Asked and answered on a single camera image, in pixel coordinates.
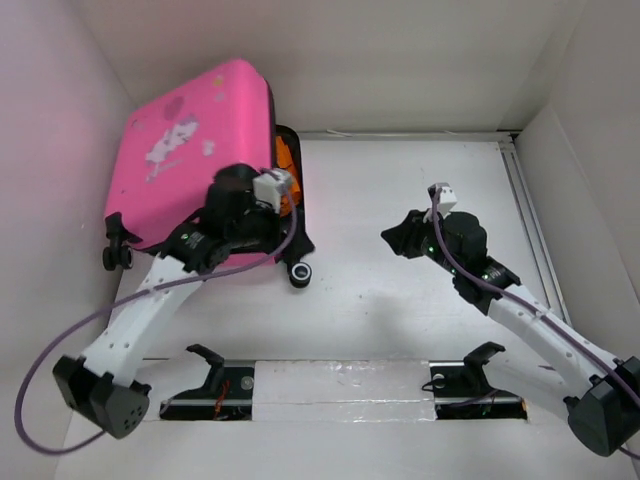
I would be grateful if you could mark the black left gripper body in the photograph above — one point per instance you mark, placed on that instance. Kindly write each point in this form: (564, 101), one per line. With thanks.
(259, 226)

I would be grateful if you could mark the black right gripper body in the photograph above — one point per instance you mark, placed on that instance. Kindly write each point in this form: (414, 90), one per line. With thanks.
(438, 259)

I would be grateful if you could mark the pink suitcase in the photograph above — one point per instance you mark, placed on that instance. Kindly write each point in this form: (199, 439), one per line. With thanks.
(171, 149)

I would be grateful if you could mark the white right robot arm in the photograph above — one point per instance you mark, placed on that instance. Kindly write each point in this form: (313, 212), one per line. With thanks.
(592, 390)

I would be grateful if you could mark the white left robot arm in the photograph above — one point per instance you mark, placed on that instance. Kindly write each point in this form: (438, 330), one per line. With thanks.
(100, 383)

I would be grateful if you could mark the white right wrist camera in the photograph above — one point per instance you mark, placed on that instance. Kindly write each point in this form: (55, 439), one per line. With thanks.
(443, 198)

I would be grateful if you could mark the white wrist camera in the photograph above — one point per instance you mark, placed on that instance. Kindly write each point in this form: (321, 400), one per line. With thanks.
(270, 186)
(443, 198)

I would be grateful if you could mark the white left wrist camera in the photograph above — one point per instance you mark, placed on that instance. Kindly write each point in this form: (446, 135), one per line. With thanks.
(270, 186)

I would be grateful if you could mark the aluminium rail right edge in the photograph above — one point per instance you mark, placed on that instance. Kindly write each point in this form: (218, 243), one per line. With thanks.
(533, 232)

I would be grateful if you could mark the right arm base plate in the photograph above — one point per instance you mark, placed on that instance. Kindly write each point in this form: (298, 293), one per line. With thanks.
(461, 391)

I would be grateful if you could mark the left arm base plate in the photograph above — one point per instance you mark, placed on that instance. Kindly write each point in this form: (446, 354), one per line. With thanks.
(226, 393)

